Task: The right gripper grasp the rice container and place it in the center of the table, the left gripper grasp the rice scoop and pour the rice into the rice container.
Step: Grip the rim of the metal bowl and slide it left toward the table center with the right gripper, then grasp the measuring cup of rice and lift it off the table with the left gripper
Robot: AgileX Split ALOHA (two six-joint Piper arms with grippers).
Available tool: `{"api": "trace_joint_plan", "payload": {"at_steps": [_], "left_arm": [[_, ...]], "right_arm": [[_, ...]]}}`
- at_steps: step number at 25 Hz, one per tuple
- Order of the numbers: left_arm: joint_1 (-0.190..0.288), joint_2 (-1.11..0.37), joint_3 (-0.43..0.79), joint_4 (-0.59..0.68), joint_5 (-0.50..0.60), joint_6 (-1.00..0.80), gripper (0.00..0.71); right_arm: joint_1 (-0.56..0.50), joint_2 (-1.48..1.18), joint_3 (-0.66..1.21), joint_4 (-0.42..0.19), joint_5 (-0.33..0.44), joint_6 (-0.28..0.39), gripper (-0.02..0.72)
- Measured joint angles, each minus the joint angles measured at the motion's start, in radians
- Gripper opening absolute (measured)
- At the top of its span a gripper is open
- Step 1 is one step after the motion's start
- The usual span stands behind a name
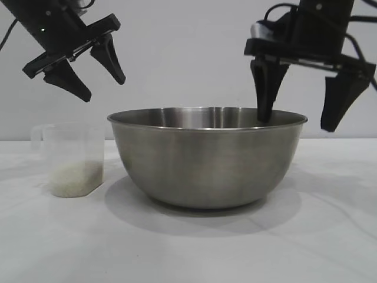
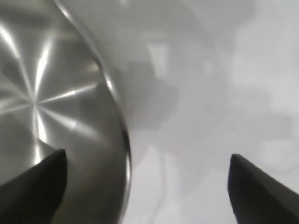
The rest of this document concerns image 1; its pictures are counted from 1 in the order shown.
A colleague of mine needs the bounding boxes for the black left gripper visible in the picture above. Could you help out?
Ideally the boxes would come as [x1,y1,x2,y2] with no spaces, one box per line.
[5,0,127,103]

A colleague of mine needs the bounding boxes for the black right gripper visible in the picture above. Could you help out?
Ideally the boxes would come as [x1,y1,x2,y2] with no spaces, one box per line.
[243,0,377,133]

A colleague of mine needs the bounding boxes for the clear plastic measuring cup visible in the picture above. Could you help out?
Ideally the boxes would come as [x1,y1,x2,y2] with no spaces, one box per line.
[31,122,106,198]

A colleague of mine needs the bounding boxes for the white rice grains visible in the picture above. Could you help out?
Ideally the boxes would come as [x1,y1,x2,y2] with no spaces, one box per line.
[49,160,104,197]

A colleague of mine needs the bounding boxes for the stainless steel mixing bowl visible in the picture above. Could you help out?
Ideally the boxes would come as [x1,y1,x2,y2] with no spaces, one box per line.
[107,106,309,210]

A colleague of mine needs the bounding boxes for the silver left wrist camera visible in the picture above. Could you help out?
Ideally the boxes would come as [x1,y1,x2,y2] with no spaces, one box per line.
[70,0,91,17]

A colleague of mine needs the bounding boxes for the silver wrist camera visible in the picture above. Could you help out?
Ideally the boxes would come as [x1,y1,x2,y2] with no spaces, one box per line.
[70,0,91,17]
[250,11,299,45]

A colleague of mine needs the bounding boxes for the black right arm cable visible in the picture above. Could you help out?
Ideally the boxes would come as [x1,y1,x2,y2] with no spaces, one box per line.
[343,31,377,89]

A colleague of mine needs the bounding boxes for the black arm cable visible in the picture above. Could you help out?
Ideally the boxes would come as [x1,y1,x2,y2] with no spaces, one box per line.
[343,31,377,89]
[0,17,19,50]

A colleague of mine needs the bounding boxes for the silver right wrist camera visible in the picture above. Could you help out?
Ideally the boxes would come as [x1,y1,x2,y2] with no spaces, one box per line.
[250,11,299,45]

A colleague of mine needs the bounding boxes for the black camera cable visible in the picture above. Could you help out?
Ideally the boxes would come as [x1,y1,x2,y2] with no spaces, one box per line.
[262,2,303,23]

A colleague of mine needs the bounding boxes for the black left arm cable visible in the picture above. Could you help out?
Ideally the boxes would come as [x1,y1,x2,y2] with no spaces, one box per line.
[0,17,19,50]

